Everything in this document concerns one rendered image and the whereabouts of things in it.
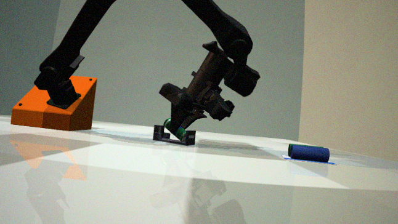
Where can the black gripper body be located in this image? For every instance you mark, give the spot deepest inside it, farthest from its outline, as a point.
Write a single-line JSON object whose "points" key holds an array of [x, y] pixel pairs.
{"points": [[186, 98]]}

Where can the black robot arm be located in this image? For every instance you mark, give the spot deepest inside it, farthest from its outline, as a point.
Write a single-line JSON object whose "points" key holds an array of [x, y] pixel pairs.
{"points": [[231, 35]]}

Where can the green cylindrical battery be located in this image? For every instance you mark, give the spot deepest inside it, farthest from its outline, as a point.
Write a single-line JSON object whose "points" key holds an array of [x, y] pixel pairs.
{"points": [[178, 133]]}

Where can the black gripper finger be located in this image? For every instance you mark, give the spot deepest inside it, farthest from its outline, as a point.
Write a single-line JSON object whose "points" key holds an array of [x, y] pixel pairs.
{"points": [[178, 116], [190, 119]]}

